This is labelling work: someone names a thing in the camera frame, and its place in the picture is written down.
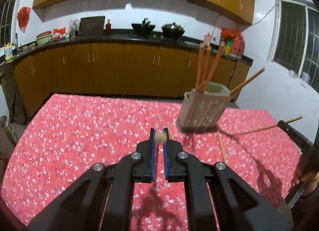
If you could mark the dark cutting board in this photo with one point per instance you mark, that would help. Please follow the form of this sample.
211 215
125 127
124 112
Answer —
91 26

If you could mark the brown lower kitchen cabinets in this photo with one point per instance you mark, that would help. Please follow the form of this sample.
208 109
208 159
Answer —
120 64

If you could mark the red plastic bag on wall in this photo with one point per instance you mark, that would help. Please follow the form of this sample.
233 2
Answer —
23 17

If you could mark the green bowl with red lid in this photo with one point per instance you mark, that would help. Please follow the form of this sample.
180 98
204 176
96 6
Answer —
44 38

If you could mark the person's right hand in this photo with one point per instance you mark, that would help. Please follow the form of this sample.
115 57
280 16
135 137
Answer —
310 177

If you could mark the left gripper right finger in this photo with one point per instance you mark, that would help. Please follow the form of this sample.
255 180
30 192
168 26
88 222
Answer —
216 197

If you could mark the black wok with handle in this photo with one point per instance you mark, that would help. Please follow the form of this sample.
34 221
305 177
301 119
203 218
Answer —
144 29

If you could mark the yellow detergent bottle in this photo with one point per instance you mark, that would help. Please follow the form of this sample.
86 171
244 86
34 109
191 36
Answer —
8 51

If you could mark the red sauce bottle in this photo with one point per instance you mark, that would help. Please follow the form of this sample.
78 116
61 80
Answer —
108 27

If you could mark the black lidded wok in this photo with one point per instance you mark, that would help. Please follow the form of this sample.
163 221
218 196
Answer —
172 31

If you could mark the left barred window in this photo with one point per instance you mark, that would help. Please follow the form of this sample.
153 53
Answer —
6 12

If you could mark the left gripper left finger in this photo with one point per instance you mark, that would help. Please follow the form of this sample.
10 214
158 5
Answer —
101 198

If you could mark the beige perforated utensil holder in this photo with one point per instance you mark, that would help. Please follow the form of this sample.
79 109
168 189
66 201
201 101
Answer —
200 112

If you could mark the right barred window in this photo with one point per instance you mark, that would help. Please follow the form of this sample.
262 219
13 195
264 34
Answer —
295 45

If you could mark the red floral tablecloth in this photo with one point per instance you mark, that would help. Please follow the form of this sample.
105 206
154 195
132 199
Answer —
71 133

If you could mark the single wooden chopstick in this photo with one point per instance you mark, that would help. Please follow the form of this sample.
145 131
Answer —
204 67

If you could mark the pink plastic jug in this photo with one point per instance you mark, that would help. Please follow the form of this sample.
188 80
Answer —
207 39

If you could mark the red thermos flasks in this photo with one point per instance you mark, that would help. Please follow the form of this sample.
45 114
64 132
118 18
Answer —
237 49

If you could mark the barred window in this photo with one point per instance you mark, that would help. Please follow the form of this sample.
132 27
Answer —
295 45
6 12

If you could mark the colourful utensil cups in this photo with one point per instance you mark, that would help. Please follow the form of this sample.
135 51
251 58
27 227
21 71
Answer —
227 34

